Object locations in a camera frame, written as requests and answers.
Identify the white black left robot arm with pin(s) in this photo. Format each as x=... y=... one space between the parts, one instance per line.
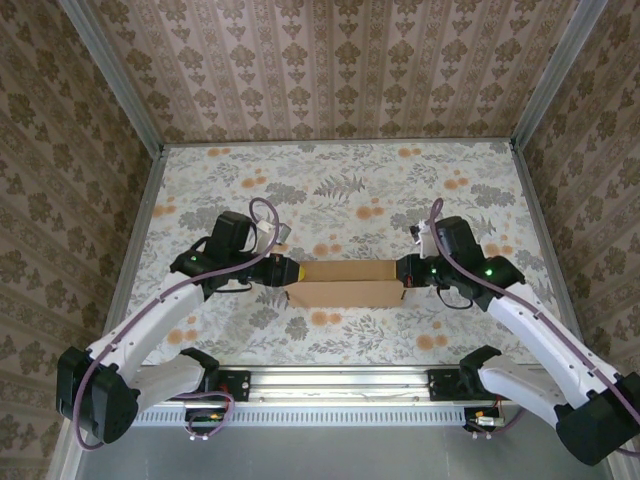
x=150 y=320

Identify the aluminium table side rail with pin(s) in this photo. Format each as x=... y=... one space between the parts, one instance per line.
x=540 y=210
x=142 y=220

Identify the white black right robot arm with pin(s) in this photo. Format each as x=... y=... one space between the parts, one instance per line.
x=530 y=325

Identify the small electronics board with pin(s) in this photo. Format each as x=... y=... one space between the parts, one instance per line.
x=485 y=420
x=205 y=417

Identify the aluminium front rail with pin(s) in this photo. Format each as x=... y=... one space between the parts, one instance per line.
x=340 y=385

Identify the grey metal panel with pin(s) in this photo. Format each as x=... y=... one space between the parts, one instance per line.
x=340 y=455

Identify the aluminium frame post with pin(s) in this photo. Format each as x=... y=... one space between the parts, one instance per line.
x=550 y=75
x=115 y=80

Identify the floral printed tablecloth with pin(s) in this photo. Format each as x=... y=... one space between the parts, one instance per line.
x=340 y=200

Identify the brown cardboard box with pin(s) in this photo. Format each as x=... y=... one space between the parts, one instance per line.
x=345 y=295

